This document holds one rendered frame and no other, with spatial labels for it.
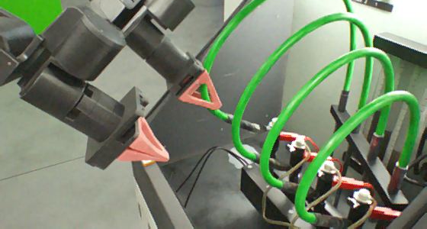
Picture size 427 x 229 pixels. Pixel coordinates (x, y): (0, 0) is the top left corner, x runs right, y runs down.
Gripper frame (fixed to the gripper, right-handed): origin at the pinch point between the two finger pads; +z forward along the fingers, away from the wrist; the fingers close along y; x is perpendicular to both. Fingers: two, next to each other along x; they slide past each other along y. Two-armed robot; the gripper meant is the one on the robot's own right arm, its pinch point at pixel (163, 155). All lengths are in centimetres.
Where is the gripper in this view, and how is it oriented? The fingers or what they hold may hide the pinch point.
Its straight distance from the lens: 50.0
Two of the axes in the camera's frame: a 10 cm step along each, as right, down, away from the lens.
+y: 7.0, -6.7, -2.3
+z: 6.8, 5.3, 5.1
